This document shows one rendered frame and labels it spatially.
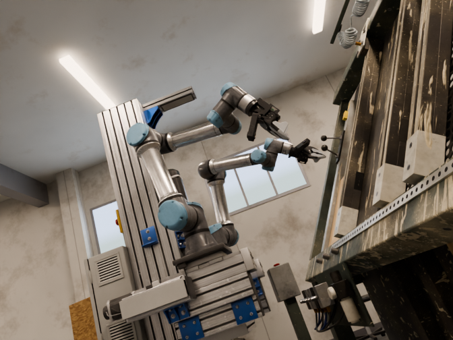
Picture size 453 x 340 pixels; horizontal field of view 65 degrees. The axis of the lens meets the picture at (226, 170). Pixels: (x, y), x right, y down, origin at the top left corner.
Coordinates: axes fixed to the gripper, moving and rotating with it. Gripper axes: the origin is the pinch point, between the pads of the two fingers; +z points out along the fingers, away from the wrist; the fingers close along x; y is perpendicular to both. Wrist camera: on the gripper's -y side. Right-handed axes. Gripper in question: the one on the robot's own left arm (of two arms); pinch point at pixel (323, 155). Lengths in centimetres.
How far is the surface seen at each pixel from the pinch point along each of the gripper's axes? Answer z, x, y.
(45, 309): -310, 18, 446
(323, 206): 8.7, 16.4, 25.3
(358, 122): 5.7, 16.0, -40.1
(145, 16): -199, -188, 40
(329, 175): 8.2, -3.6, 18.1
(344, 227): 7, 65, -23
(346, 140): 9.9, -7.3, -8.8
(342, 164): 10.0, 7.1, -3.6
